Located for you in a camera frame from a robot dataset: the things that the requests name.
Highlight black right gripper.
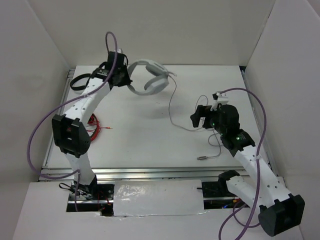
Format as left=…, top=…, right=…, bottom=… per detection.
left=190, top=104, right=226, bottom=135

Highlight grey headphone cable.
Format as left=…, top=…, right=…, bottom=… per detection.
left=167, top=73, right=225, bottom=161

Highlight white over-ear headphones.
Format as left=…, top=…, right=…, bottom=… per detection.
left=127, top=59, right=176, bottom=96

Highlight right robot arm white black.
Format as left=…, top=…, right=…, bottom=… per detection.
left=190, top=104, right=305, bottom=237

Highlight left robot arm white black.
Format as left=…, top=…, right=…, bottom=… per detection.
left=51, top=49, right=131, bottom=200

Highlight black on-ear headphones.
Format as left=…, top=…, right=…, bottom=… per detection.
left=69, top=73, right=92, bottom=91

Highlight red black headphones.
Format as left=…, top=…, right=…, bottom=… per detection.
left=85, top=113, right=112, bottom=142

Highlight white foil-covered panel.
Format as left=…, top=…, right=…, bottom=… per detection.
left=113, top=179, right=205, bottom=217

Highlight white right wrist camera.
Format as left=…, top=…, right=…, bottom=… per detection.
left=210, top=91, right=229, bottom=111

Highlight front aluminium rail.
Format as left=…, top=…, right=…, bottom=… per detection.
left=38, top=166, right=276, bottom=182

